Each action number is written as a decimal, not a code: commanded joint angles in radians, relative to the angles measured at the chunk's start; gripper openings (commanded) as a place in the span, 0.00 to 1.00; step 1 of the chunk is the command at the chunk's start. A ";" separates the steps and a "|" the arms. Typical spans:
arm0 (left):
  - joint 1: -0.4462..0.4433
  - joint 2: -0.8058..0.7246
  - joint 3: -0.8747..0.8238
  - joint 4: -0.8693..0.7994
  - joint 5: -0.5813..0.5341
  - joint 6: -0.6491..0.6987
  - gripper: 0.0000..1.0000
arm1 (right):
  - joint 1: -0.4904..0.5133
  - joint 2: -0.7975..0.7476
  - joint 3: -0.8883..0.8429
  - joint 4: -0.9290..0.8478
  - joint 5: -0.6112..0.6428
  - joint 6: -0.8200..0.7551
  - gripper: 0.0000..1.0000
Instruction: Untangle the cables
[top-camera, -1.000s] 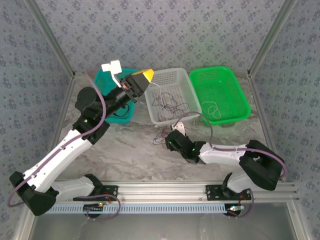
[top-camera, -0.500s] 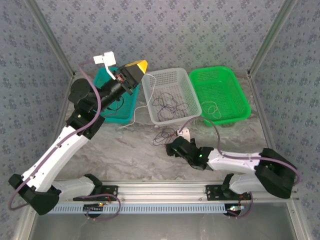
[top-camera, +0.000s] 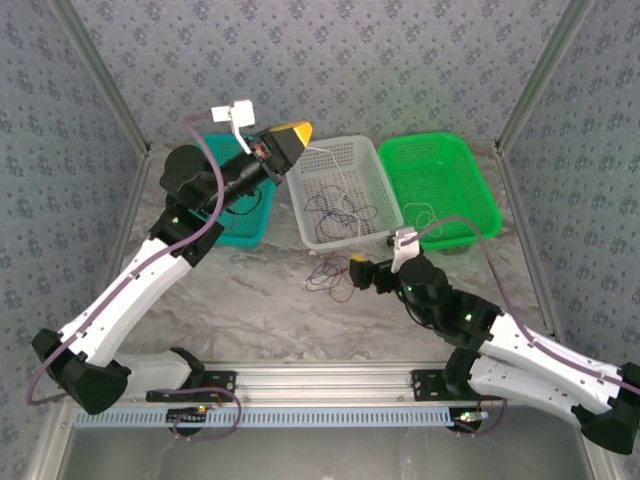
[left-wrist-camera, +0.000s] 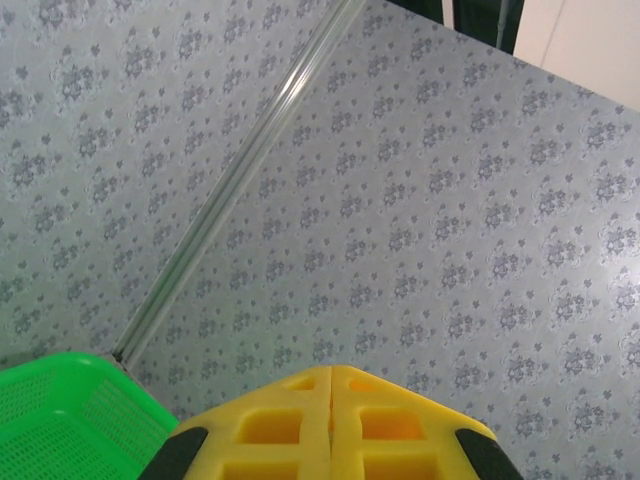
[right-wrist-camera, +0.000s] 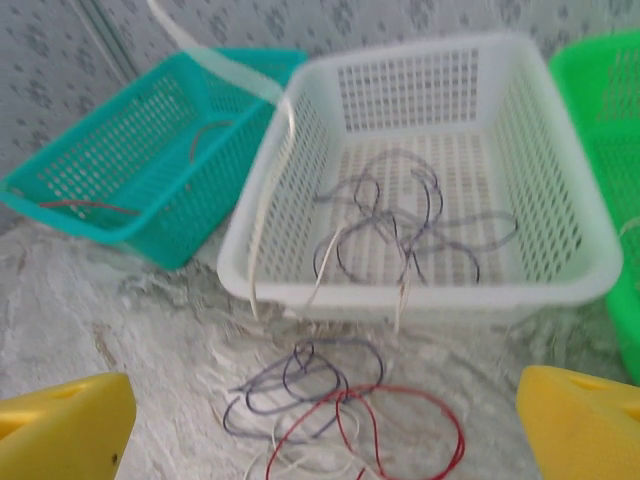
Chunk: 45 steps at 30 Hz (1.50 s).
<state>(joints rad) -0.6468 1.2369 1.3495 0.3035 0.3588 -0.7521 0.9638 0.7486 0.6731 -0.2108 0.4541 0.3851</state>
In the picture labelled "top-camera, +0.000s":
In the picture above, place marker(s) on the aluminium table edge bar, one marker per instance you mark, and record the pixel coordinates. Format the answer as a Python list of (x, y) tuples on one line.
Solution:
[(525, 230), (125, 225)]

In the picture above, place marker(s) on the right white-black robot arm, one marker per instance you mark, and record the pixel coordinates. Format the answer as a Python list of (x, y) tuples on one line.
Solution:
[(530, 350)]

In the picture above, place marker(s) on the black controller board with LED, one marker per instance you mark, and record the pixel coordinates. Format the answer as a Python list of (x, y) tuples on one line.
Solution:
[(467, 422), (182, 416)]

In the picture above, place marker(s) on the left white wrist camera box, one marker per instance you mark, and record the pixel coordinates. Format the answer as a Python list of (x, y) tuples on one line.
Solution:
[(242, 112)]

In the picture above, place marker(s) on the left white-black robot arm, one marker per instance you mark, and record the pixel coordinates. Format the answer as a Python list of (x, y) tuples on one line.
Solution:
[(130, 285)]

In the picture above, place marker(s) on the aluminium frame post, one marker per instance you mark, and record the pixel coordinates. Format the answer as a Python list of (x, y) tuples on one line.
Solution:
[(104, 75), (541, 75)]

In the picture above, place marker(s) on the teal plastic basket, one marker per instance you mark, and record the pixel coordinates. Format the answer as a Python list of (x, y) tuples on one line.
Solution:
[(245, 227)]

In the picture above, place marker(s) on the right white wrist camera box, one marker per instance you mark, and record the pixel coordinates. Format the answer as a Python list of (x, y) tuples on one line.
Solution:
[(402, 245)]

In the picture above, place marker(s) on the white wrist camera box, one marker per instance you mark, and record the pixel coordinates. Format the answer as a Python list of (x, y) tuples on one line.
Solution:
[(242, 112), (402, 245)]

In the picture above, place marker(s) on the grey metal panel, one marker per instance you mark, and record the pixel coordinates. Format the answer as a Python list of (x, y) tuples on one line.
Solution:
[(320, 455)]

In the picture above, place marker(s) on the aluminium mounting rail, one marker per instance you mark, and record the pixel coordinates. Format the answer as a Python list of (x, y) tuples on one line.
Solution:
[(320, 380)]

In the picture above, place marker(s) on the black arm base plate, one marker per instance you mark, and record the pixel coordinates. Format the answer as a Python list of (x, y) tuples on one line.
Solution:
[(225, 387), (425, 385)]

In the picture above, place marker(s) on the green plastic basket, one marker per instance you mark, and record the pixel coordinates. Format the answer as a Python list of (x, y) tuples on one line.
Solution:
[(440, 170)]

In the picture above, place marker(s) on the white plastic basket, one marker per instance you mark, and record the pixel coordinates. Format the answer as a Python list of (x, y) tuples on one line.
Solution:
[(365, 170)]

